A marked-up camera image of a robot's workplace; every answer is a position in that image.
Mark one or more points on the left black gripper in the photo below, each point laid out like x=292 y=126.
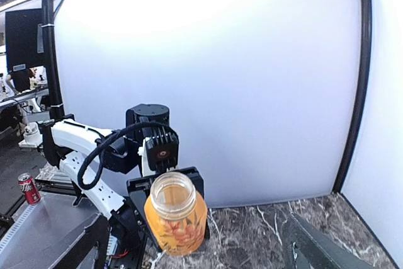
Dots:
x=140 y=188

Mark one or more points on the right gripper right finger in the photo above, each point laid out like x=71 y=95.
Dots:
x=306 y=247

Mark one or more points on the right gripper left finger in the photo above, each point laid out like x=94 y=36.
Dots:
x=80 y=242

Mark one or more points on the orange juice bottle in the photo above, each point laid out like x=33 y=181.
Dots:
x=175 y=219

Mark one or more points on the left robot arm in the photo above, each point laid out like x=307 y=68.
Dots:
x=131 y=176

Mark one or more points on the red soda can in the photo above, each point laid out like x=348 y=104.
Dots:
x=28 y=188

